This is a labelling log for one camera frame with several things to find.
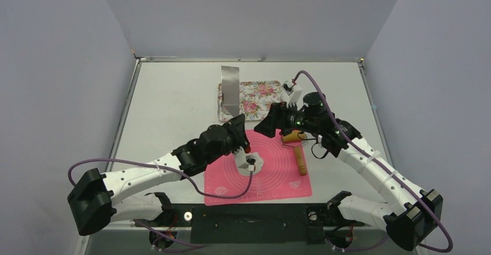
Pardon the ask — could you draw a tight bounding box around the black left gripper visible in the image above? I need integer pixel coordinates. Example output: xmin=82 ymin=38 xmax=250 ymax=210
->
xmin=206 ymin=114 xmax=249 ymax=165

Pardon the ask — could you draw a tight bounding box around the wooden rolling pin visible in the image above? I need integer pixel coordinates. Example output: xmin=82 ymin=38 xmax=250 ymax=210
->
xmin=280 ymin=130 xmax=307 ymax=176

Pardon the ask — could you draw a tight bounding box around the white dough lump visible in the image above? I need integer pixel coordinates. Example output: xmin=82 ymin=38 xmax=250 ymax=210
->
xmin=236 ymin=152 xmax=264 ymax=176

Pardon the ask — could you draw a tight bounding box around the pink silicone baking mat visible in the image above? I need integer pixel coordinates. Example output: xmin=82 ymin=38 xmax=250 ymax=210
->
xmin=204 ymin=130 xmax=312 ymax=206

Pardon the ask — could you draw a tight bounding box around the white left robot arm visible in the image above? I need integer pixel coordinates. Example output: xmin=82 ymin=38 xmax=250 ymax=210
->
xmin=67 ymin=114 xmax=250 ymax=236

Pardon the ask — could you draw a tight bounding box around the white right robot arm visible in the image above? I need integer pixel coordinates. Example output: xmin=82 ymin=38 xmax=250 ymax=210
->
xmin=254 ymin=92 xmax=443 ymax=251

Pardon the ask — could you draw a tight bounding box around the floral rectangular tray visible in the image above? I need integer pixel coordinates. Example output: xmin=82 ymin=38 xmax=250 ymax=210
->
xmin=217 ymin=81 xmax=284 ymax=122

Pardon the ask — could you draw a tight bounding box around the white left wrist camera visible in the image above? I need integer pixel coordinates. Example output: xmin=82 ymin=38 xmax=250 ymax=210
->
xmin=234 ymin=152 xmax=257 ymax=170

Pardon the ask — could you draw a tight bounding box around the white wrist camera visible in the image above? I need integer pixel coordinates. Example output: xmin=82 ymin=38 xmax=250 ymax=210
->
xmin=282 ymin=79 xmax=303 ymax=107
xmin=234 ymin=152 xmax=257 ymax=170

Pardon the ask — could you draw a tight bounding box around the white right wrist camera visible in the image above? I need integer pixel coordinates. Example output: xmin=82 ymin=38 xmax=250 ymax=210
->
xmin=282 ymin=79 xmax=303 ymax=107

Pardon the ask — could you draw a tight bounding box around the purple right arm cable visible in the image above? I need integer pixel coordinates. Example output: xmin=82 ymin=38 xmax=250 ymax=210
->
xmin=291 ymin=70 xmax=454 ymax=253

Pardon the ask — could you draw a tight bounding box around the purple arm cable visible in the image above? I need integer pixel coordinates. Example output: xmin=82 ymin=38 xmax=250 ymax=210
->
xmin=291 ymin=70 xmax=454 ymax=253
xmin=68 ymin=158 xmax=256 ymax=253

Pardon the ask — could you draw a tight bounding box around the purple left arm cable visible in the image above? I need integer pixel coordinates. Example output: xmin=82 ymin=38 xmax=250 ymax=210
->
xmin=68 ymin=158 xmax=256 ymax=253

